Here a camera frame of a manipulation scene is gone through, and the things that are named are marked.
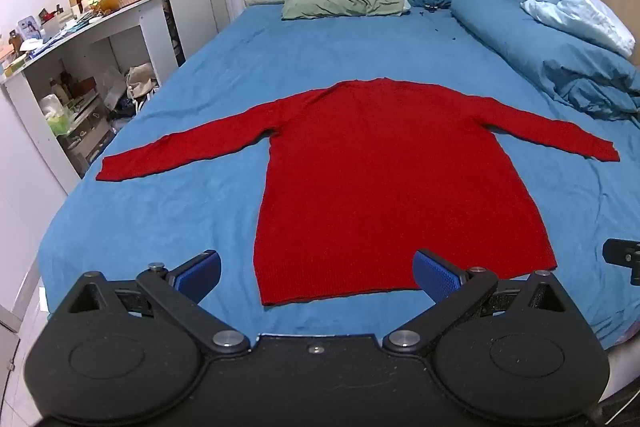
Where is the light blue blanket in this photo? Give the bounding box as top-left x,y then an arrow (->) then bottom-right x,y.
518,0 -> 636,58

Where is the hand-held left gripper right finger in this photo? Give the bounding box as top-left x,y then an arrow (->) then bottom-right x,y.
382,248 -> 576,355

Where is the green tissue pack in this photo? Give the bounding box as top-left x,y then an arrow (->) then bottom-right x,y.
40,94 -> 77,136

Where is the beige bag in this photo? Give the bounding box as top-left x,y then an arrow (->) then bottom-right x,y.
125,62 -> 162,100

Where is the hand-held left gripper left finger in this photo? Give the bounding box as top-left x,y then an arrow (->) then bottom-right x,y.
52,249 -> 251,355

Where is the rolled dark blue duvet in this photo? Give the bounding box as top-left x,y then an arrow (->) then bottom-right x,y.
450,0 -> 640,122

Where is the green pillow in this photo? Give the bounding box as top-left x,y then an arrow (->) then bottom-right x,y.
281,0 -> 407,21

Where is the white open-shelf desk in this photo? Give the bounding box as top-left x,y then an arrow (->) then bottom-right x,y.
0,0 -> 173,196

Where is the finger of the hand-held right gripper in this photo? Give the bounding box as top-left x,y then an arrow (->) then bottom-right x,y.
602,238 -> 640,267

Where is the blue bed sheet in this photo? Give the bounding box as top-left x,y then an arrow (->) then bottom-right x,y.
37,0 -> 640,350

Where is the red knit sweater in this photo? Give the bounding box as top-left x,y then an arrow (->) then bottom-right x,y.
95,78 -> 621,308

